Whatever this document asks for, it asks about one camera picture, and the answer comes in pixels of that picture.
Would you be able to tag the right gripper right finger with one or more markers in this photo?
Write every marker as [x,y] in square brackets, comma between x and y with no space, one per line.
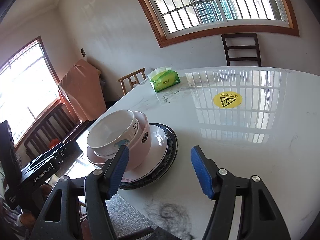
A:
[207,173]

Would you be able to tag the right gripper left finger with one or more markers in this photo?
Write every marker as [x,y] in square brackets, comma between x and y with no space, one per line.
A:
[109,181]

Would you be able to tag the pink bowl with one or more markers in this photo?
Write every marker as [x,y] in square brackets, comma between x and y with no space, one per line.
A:
[104,140]

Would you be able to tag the white Rabbit bowl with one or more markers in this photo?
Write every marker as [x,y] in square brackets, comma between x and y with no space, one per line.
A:
[140,127]

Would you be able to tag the white ribbed blue cartoon bowl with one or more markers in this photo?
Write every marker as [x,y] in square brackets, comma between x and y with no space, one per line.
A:
[111,132]

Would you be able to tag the white plate with pink roses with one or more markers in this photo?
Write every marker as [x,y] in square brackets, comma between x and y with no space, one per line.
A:
[159,146]

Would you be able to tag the person's left hand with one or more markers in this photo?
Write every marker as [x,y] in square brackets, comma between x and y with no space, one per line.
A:
[26,219]

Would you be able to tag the dark wooden bench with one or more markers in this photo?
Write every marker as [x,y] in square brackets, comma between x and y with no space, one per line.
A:
[55,125]

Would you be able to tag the yellow round warning sticker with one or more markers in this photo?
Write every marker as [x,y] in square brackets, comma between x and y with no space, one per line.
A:
[228,99]

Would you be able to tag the pink covered furniture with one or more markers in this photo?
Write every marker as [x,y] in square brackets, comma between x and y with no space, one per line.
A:
[80,91]

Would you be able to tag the light wooden chair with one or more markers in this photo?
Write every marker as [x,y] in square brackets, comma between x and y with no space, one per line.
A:
[132,79]

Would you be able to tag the bright side window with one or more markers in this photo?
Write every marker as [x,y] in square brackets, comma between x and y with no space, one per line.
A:
[28,87]

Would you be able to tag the green tissue pack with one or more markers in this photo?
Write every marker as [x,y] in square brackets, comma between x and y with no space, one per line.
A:
[163,78]

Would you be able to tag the dark wooden chair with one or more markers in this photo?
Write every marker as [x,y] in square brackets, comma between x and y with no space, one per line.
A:
[252,47]

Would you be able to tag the wooden framed window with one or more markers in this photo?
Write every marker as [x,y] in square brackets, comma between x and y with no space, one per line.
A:
[176,21]

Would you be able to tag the black wall switch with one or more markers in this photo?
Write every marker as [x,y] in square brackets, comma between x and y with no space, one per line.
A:
[83,52]

